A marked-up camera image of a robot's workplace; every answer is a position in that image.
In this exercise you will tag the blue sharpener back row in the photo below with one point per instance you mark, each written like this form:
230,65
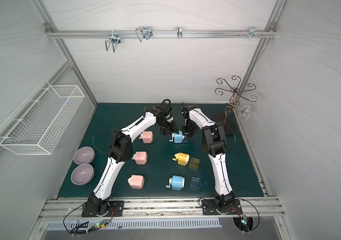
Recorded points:
177,138

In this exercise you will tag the blue tray front row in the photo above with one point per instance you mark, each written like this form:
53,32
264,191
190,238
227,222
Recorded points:
195,183

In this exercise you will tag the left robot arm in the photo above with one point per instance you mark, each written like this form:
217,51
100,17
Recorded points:
121,150

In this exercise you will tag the blue sharpener front row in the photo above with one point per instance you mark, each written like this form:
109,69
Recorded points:
176,183

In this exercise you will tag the yellow tray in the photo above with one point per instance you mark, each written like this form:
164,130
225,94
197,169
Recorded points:
194,163

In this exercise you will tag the white wire basket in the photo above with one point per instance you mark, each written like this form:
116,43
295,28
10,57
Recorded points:
38,124

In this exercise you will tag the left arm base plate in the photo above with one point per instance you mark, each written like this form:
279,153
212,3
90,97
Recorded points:
116,208

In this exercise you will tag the blue sharpener row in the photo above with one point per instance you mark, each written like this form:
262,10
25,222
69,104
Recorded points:
177,138
176,183

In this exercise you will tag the metal hook right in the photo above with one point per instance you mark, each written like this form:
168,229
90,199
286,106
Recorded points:
252,33

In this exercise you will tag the pink sharpener back row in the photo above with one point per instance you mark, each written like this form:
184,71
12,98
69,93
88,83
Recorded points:
146,137

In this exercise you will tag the yellow sharpener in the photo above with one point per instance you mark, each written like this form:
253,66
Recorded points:
181,158

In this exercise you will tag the aluminium top rail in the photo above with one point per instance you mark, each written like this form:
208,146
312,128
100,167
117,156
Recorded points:
158,34

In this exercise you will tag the white slotted cable duct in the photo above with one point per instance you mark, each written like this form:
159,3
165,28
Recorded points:
130,224

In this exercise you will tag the metal hook small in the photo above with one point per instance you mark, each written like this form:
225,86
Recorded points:
179,32

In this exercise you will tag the pink sharpener row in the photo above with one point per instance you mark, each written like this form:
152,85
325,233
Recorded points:
146,137
140,158
136,182

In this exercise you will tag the purple bowl rear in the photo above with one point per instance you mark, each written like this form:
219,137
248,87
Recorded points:
84,155

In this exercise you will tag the clear glass cup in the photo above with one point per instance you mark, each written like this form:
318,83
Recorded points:
245,113

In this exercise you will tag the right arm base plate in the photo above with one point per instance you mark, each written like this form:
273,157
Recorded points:
209,208

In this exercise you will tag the black metal hook stand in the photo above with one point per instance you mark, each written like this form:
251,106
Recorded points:
230,127

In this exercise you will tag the metal hook middle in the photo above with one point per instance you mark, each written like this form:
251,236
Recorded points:
143,33

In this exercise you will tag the purple bowl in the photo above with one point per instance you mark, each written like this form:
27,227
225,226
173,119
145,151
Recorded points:
82,174
84,155

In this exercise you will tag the pink sharpener front row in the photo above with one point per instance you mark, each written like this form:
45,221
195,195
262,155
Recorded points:
136,182

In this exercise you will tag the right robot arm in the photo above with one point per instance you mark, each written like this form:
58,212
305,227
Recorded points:
215,145

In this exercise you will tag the metal hook left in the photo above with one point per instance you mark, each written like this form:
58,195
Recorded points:
112,42

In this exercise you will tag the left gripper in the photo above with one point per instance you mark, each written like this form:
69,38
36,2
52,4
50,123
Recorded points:
168,128

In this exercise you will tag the purple bowl front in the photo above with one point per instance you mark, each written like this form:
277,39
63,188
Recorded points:
82,174

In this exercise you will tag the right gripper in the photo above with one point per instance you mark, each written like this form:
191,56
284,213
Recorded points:
189,130

